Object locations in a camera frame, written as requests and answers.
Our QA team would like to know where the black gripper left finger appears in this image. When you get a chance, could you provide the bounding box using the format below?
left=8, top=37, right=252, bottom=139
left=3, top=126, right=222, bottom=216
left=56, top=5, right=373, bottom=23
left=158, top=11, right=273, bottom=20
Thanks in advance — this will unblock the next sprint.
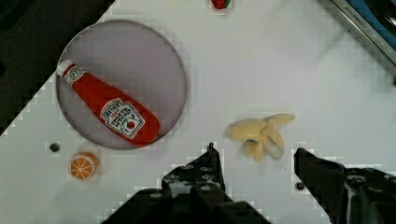
left=102, top=144, right=271, bottom=224

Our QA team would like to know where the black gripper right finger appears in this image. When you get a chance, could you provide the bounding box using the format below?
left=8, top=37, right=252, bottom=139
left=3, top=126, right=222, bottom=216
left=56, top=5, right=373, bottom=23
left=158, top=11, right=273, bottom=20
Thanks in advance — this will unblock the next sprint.
left=293, top=147, right=396, bottom=224

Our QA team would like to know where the red plush ketchup bottle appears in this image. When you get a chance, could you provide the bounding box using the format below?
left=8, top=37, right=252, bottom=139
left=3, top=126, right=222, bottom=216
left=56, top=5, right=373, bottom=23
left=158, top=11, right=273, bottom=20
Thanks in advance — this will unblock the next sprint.
left=56, top=60, right=161, bottom=147

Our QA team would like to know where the orange slice toy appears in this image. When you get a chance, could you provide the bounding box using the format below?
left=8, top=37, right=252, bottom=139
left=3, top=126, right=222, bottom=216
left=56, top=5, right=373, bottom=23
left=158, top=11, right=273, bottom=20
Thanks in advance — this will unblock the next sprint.
left=68, top=152, right=99, bottom=180

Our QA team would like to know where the grey round plate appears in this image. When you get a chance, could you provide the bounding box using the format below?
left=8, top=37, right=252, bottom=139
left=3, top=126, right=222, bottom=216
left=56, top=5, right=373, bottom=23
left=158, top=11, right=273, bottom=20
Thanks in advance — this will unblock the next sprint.
left=56, top=20, right=188, bottom=149

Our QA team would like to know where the silver toaster oven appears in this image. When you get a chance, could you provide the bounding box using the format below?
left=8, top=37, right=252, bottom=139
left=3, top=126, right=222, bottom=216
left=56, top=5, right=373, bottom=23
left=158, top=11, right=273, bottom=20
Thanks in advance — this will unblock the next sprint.
left=319, top=0, right=396, bottom=67

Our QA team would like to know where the red strawberry toy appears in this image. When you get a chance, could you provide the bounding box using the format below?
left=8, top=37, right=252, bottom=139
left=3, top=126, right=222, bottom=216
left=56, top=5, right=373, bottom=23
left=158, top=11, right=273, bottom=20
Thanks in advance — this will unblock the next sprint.
left=211, top=0, right=232, bottom=9

